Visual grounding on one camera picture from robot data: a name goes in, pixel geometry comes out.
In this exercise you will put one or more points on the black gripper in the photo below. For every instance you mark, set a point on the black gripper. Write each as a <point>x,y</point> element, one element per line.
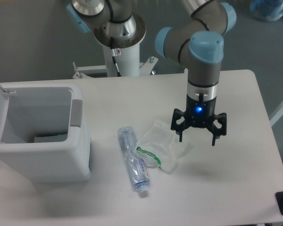
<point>199,115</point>

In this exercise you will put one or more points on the clear plastic bag green strip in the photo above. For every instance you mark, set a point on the clear plastic bag green strip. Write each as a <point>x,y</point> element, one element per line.
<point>160,148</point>

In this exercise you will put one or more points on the crushed clear plastic bottle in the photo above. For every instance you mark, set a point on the crushed clear plastic bottle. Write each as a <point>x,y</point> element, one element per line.
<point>135,165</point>

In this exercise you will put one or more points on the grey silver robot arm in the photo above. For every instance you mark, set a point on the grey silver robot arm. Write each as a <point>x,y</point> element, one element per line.
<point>198,47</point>

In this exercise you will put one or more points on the white trash can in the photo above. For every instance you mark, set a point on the white trash can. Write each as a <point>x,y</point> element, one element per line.
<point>43,133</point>

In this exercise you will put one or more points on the blue plastic bag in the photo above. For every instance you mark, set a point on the blue plastic bag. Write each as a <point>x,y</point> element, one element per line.
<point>266,10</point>

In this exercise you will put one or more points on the white pedestal base frame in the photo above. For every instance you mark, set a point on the white pedestal base frame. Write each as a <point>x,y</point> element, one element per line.
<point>100,71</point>

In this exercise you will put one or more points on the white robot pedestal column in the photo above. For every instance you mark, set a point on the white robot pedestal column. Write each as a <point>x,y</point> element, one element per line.
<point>121,45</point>

